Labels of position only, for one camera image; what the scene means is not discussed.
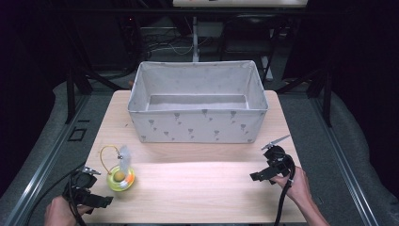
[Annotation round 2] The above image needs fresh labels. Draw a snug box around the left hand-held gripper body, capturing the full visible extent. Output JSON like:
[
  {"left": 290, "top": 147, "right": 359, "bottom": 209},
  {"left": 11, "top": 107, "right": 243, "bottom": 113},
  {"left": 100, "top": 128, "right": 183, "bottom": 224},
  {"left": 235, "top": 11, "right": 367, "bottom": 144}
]
[{"left": 62, "top": 166, "right": 103, "bottom": 217}]

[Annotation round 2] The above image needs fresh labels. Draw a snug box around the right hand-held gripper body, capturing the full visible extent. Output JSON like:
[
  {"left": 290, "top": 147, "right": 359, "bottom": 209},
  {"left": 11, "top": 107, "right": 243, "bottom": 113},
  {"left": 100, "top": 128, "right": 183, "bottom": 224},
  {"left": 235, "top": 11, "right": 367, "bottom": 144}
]
[{"left": 261, "top": 134, "right": 296, "bottom": 186}]

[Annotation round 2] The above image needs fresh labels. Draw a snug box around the person's right hand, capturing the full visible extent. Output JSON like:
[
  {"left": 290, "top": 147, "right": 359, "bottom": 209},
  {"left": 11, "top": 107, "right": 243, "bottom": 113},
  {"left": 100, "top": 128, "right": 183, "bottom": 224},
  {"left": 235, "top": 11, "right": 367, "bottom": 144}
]
[{"left": 270, "top": 165, "right": 313, "bottom": 205}]

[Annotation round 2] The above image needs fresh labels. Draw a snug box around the person's left hand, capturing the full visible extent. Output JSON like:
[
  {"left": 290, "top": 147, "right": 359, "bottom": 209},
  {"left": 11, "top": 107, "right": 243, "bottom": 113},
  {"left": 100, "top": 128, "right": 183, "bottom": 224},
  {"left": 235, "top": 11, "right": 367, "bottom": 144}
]
[{"left": 43, "top": 195, "right": 94, "bottom": 226}]

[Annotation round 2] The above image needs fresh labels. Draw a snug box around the grey printed fabric storage box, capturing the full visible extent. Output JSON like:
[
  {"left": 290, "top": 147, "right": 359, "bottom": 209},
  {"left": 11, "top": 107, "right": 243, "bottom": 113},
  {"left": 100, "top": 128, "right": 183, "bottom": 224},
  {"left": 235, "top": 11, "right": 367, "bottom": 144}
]
[{"left": 127, "top": 60, "right": 270, "bottom": 145}]

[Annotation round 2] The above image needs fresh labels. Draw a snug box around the black metal stand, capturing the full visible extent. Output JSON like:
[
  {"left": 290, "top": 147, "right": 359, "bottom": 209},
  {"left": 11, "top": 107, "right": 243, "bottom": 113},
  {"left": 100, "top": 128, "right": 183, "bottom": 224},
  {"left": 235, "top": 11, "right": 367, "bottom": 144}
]
[
  {"left": 275, "top": 61, "right": 334, "bottom": 128},
  {"left": 63, "top": 29, "right": 128, "bottom": 125}
]

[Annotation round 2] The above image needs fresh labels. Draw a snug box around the black chair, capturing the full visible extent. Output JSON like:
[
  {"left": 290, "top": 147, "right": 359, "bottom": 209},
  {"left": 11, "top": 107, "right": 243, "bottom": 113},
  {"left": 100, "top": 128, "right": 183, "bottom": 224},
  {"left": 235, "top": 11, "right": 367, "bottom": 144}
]
[{"left": 218, "top": 13, "right": 278, "bottom": 83}]

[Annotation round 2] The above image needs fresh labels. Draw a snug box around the light wooden desk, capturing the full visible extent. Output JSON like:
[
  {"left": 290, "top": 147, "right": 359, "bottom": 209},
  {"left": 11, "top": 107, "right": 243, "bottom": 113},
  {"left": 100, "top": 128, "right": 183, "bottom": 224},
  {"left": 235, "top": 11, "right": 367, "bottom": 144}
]
[{"left": 172, "top": 0, "right": 309, "bottom": 8}]

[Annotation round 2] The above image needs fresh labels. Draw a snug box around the black horizontal metal bar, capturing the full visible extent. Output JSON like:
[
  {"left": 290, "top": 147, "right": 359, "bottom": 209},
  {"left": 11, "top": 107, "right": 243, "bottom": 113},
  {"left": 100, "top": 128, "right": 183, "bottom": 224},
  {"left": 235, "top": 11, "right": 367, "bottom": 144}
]
[{"left": 46, "top": 7, "right": 314, "bottom": 17}]

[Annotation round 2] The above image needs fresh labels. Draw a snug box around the yellow-green ring toy with feather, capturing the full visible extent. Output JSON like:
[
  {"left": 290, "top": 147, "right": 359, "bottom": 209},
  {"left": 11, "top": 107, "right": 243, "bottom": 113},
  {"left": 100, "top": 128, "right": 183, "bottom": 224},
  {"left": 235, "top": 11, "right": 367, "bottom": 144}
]
[{"left": 99, "top": 144, "right": 136, "bottom": 193}]

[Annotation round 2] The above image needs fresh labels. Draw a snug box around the right hand-held gripper black cable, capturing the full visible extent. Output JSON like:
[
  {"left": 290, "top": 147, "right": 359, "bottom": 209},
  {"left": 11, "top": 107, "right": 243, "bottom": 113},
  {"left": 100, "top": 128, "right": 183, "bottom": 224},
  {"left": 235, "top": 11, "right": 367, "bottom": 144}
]
[{"left": 274, "top": 154, "right": 297, "bottom": 226}]

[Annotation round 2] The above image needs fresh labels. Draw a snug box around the hand-held gripper black cable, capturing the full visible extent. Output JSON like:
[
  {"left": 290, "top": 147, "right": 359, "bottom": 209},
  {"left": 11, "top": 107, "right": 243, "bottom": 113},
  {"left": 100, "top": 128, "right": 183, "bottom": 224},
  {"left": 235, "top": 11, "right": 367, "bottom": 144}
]
[
  {"left": 274, "top": 154, "right": 297, "bottom": 226},
  {"left": 24, "top": 161, "right": 88, "bottom": 226}
]

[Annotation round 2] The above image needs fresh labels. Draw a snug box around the left hand-held gripper black cable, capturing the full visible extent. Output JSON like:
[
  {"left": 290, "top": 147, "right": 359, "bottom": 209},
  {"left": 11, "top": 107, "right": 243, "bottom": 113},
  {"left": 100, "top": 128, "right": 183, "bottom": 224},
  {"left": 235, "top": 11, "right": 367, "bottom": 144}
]
[{"left": 24, "top": 161, "right": 88, "bottom": 226}]

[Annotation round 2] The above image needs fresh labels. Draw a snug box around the grey metal floor rail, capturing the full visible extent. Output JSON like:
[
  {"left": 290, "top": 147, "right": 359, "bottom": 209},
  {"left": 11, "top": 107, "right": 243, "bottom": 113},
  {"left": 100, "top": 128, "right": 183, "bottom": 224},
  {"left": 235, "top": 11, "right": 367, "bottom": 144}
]
[
  {"left": 310, "top": 96, "right": 381, "bottom": 226},
  {"left": 2, "top": 93, "right": 92, "bottom": 226}
]

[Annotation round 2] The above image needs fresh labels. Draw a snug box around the white metal post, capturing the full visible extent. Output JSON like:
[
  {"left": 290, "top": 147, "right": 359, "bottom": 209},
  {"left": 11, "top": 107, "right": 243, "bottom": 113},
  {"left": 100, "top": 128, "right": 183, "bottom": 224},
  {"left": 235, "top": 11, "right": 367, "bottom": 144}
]
[{"left": 191, "top": 15, "right": 201, "bottom": 63}]

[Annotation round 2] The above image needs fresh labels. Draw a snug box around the tangle of floor cables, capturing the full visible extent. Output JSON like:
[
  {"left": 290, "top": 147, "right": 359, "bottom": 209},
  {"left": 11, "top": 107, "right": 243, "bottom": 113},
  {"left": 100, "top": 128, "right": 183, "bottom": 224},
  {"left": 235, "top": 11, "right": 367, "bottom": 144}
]
[{"left": 141, "top": 29, "right": 211, "bottom": 59}]

